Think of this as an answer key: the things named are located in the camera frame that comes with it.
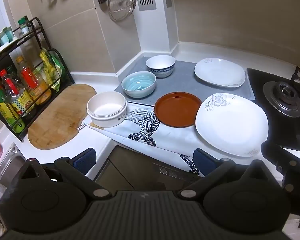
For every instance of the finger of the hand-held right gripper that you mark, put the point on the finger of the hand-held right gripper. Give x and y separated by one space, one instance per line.
285 162

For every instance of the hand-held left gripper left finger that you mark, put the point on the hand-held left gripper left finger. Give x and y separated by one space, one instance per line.
86 158

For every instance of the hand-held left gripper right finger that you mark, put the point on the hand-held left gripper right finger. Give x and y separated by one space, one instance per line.
202 160

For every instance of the white plate large flower print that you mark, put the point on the white plate large flower print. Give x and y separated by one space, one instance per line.
232 127

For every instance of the cream round container bowl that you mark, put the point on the cream round container bowl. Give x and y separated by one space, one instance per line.
104 107

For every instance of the brown round plate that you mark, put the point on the brown round plate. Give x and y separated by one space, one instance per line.
177 108

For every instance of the white plate small grey print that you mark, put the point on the white plate small grey print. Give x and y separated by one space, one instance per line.
220 72

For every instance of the teal glazed bowl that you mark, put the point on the teal glazed bowl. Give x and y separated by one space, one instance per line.
138 83

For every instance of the white bowl blue pattern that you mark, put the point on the white bowl blue pattern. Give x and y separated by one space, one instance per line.
161 63

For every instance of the black glass gas stove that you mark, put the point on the black glass gas stove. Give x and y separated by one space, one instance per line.
277 127

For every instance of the white cloth black geometric print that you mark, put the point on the white cloth black geometric print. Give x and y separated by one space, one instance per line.
170 141

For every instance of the round metal stove burner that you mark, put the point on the round metal stove burner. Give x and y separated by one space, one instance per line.
282 96

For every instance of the wooden cutting board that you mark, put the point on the wooden cutting board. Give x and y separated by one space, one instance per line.
59 120

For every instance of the steel sink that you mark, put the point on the steel sink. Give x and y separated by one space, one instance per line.
11 162

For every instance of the grey counter mat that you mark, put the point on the grey counter mat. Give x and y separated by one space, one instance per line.
185 86

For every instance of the oil bottle red label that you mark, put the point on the oil bottle red label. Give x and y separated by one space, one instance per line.
36 87

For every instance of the sauce bottle red cap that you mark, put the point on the sauce bottle red cap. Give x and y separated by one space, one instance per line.
17 97

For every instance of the yellow green bottle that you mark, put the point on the yellow green bottle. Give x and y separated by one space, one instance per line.
2 110

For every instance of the green yellow snack packets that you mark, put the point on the green yellow snack packets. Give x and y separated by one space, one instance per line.
51 67

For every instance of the jar with green lid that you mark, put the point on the jar with green lid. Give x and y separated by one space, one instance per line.
24 26

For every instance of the pale green cup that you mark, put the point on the pale green cup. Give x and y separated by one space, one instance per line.
6 36

